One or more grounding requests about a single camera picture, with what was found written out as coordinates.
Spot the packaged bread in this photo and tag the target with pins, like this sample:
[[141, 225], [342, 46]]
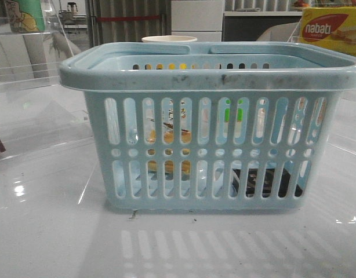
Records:
[[152, 166]]

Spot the light blue plastic basket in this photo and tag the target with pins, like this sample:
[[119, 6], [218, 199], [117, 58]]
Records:
[[248, 105]]

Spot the white paper cup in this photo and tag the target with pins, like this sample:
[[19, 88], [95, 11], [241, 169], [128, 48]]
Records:
[[169, 39]]

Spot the white drawer cabinet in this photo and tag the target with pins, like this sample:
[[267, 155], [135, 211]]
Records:
[[200, 19]]

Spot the clear acrylic shelf left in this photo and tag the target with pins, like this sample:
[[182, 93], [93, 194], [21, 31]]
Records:
[[36, 112]]

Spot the yellow nabati wafer box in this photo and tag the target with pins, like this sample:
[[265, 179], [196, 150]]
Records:
[[342, 16]]

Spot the green cartoon snack bag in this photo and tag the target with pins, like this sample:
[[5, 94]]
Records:
[[25, 16]]

